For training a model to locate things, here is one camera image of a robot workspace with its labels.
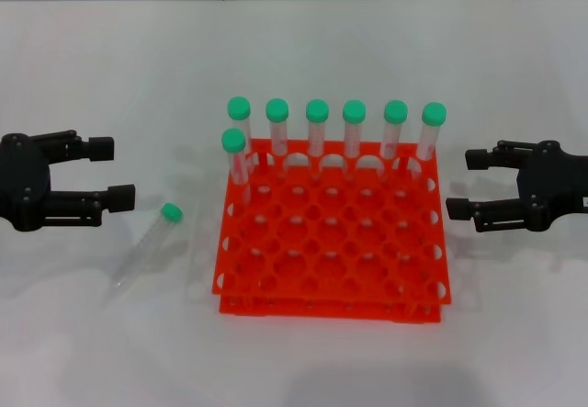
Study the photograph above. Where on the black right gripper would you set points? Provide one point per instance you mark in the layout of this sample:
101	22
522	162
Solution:
551	182

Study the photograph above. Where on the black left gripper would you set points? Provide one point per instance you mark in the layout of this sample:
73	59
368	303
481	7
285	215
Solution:
23	182

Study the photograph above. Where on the orange test tube rack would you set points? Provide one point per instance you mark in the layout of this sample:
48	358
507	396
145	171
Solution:
340	223

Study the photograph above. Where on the clear test tube green cap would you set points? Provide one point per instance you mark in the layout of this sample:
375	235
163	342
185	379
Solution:
171	211
395	111
354	111
233	139
277	109
434	113
317	110
239	108

